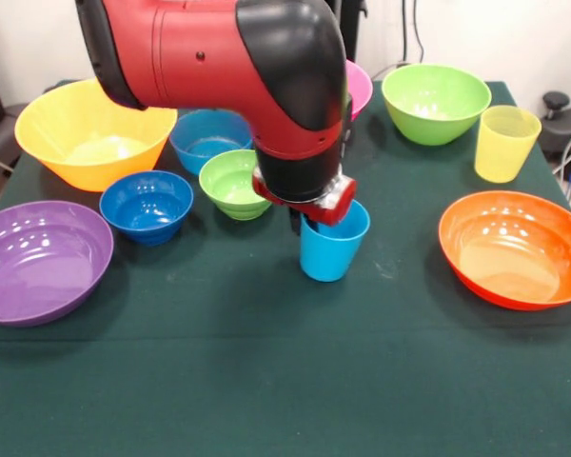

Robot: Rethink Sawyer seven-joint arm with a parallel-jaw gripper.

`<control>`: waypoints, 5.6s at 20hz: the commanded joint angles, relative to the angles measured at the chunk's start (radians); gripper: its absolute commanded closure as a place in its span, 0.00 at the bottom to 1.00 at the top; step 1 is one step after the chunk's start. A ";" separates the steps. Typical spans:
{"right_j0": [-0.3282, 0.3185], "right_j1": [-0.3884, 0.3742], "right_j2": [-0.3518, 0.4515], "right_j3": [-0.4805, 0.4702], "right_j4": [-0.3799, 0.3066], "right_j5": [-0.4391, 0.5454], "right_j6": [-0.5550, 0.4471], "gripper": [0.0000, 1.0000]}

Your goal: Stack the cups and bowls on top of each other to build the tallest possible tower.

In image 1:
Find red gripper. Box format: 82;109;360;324
251;166;358;237

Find light blue plastic cup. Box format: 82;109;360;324
299;199;371;283

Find small dark blue bowl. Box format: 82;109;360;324
98;169;195;248

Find large green plastic bowl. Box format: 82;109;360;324
381;63;493;147

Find small green plastic bowl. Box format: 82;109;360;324
198;149;273;222

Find translucent light blue bowl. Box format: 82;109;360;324
168;109;254;176

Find large pink plastic bowl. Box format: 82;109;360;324
345;59;374;122

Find dark green tablecloth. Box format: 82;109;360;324
0;79;571;457

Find translucent yellow plastic cup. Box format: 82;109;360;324
473;105;542;184

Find shallow orange plastic bowl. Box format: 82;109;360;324
438;190;571;312

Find large yellow plastic bowl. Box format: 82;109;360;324
13;78;179;193

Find shallow purple plastic bowl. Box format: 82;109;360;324
0;200;115;328

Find black knob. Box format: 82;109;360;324
541;91;571;120

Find black round base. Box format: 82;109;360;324
537;105;571;168

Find black wall cable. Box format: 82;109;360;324
395;0;413;72
411;0;426;66

